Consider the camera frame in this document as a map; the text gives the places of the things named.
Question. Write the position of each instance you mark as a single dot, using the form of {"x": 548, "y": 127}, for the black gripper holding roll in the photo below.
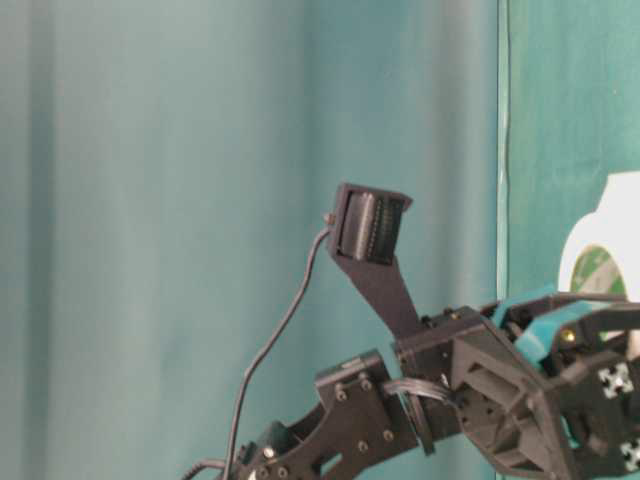
{"x": 545, "y": 385}

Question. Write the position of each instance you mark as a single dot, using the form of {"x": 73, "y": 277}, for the black robot arm holding roll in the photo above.
{"x": 363, "y": 418}

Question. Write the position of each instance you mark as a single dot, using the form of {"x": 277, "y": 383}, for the green cloth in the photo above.
{"x": 165, "y": 166}

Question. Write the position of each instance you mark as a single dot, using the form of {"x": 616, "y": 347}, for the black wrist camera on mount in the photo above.
{"x": 363, "y": 239}

